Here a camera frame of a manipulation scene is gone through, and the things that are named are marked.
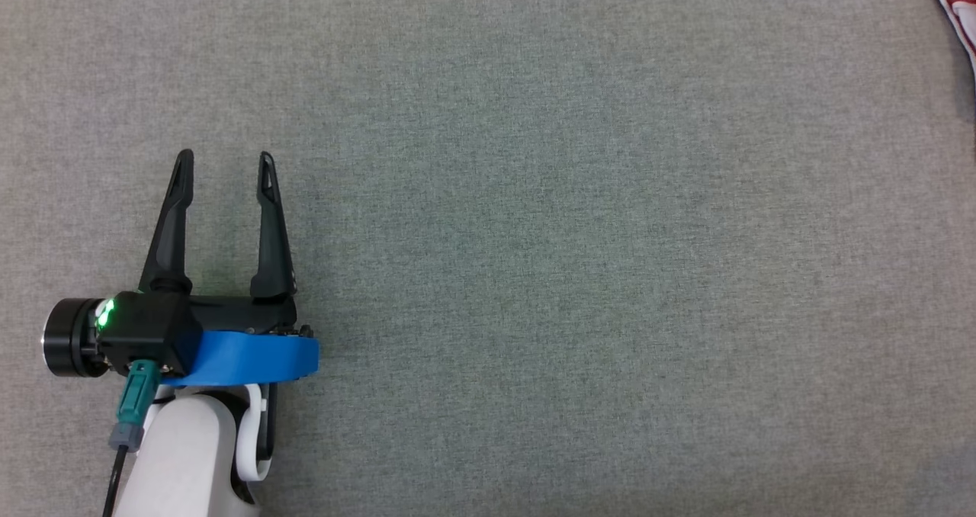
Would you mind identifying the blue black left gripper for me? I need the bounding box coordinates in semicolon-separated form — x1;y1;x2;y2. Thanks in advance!
42;149;319;388

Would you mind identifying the black left cable teal plug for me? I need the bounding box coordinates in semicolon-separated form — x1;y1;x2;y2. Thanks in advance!
103;359;162;517

